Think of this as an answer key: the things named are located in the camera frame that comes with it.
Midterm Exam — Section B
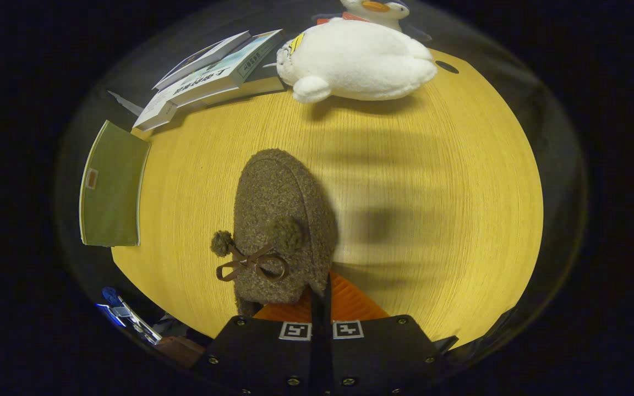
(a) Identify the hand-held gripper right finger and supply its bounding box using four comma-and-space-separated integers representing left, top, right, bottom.
321, 273, 450, 396

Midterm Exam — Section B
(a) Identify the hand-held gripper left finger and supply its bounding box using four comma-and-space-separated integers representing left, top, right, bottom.
192, 285, 322, 396

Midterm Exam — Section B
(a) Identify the brown fuzzy shoe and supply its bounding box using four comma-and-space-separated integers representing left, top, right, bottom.
210, 148, 338, 317

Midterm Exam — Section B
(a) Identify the pale green storage box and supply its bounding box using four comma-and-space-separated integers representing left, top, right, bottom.
79, 120, 151, 248

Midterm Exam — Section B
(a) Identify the lit computer screen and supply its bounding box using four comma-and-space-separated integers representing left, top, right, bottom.
96, 286, 163, 346

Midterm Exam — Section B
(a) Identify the book with sky cover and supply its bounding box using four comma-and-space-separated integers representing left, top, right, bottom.
157, 29, 285, 108

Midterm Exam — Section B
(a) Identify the white duck plush toy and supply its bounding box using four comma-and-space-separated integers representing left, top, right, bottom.
276, 18, 438, 105

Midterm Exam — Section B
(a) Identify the book with blue photo cover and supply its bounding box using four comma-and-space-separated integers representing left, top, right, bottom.
153, 30, 253, 91

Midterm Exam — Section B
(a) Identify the penguin plush toy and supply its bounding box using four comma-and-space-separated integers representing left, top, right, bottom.
311, 0, 432, 42

